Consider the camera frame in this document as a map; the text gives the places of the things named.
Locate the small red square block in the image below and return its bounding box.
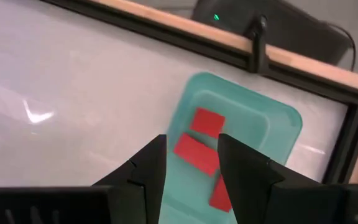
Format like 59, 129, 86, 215
190, 107, 226, 139

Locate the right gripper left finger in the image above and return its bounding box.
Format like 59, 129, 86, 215
91, 134, 168, 224

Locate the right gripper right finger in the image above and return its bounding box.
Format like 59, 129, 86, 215
218, 133, 323, 224

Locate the black aluminium table frame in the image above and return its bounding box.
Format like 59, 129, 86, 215
39, 0, 358, 184

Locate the black power cable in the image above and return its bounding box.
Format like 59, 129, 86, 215
320, 20, 357, 72

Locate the red rectangular block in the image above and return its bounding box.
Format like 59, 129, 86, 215
208, 174, 233, 213
173, 133, 222, 177

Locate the black electronics box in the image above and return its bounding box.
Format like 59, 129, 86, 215
191, 0, 354, 66

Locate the teal plastic bin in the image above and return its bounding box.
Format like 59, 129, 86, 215
158, 72, 303, 224

